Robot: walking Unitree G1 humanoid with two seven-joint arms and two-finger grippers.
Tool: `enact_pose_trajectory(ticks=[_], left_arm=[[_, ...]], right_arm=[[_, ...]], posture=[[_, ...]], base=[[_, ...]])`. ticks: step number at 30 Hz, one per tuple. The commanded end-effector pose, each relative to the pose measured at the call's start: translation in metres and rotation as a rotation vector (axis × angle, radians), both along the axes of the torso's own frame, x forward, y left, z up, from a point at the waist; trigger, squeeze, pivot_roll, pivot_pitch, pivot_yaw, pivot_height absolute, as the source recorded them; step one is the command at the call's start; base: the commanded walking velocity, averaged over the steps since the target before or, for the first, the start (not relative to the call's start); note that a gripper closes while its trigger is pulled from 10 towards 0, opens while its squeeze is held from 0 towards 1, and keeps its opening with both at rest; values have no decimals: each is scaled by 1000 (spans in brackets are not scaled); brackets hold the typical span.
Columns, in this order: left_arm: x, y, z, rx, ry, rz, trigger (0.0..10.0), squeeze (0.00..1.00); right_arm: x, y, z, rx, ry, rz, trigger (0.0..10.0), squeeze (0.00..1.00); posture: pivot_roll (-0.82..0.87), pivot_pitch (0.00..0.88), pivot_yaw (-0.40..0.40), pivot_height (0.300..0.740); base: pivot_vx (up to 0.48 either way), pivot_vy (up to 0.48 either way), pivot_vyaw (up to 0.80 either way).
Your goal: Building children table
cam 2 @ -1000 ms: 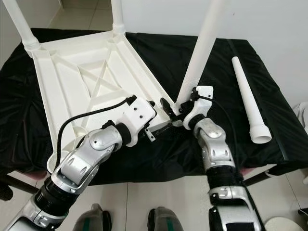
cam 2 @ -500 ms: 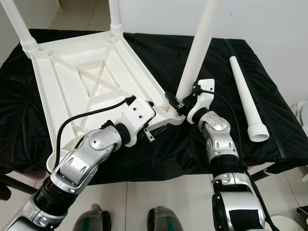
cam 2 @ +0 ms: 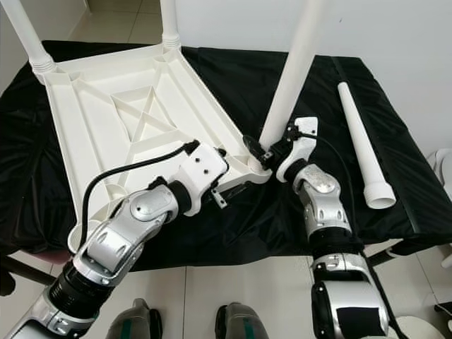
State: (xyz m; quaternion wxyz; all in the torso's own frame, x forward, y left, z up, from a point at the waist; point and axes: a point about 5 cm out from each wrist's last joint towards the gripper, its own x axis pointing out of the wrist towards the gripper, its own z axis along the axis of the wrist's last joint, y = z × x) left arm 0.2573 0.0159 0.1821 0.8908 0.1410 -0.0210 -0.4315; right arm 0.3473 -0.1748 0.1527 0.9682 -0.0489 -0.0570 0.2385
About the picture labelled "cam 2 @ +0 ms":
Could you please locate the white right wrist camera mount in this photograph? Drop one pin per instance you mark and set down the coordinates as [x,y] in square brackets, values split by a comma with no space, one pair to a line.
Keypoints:
[300,148]

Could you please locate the white round stool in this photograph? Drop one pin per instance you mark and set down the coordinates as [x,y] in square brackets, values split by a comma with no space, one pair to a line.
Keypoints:
[427,328]

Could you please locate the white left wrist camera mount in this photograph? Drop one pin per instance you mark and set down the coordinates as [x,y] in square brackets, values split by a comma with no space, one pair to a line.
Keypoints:
[205,169]

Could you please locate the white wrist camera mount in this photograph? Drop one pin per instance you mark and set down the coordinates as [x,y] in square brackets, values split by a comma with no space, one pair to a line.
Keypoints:
[300,148]
[205,169]

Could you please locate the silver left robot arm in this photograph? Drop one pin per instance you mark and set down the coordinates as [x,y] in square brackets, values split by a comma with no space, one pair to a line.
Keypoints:
[127,226]

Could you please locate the black table cloth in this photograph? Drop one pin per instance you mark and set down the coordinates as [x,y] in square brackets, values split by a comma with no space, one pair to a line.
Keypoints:
[254,233]

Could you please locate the white plastic chair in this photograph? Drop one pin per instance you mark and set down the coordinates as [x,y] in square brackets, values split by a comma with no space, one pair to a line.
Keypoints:
[441,169]

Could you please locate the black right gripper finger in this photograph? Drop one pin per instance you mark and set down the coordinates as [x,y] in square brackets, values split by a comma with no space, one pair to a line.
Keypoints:
[253,147]

